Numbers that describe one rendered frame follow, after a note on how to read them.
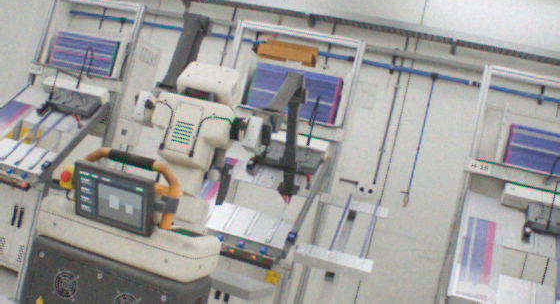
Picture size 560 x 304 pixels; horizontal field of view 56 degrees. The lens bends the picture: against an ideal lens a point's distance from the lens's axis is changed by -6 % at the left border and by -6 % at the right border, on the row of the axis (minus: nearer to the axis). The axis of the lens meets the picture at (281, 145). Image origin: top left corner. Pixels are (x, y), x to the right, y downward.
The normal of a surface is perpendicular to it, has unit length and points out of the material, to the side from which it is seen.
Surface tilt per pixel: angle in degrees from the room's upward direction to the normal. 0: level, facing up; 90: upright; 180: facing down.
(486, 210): 45
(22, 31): 90
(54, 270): 90
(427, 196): 90
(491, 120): 90
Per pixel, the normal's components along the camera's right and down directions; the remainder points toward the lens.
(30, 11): -0.25, -0.12
